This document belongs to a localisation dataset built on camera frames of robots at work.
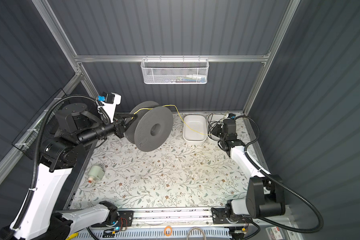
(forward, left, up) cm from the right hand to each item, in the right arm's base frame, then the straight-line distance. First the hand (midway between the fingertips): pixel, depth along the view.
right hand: (218, 126), depth 87 cm
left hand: (-17, +38, +28) cm, 50 cm away
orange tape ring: (-49, +29, -19) cm, 60 cm away
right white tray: (+23, -3, -20) cm, 30 cm away
